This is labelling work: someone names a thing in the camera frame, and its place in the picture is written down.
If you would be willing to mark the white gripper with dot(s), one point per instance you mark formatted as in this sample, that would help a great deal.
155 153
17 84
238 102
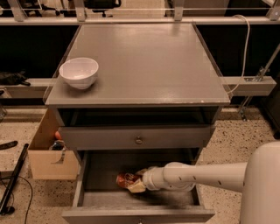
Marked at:
150 178

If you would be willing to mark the red coke can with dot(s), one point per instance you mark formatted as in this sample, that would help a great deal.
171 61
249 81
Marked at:
124 180

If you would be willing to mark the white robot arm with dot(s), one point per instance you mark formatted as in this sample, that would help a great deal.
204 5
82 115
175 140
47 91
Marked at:
258 181

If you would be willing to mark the round metal drawer knob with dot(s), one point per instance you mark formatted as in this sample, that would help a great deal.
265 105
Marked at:
139 140

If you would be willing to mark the open grey middle drawer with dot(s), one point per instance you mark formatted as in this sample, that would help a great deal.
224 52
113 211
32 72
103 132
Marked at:
99 200

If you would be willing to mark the closed grey top drawer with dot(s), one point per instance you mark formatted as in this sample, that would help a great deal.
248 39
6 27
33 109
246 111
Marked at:
123 138

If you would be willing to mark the grey wooden cabinet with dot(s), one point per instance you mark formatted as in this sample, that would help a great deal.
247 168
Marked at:
150 75

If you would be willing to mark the orange ball in box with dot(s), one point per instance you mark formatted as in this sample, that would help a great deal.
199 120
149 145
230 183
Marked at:
57 135

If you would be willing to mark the cardboard box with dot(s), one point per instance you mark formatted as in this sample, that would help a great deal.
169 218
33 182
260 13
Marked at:
46 163

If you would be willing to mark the black pole on floor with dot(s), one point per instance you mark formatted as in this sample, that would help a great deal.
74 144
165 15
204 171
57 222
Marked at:
12 181

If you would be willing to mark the white ceramic bowl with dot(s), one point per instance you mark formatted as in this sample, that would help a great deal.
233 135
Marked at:
79 73

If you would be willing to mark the black flat tool on floor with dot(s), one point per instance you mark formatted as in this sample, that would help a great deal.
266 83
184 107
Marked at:
5 146

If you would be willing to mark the black bag on ledge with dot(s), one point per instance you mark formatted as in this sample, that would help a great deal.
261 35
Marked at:
10 79

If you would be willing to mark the black office chair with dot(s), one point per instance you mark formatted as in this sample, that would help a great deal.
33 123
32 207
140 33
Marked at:
101 6

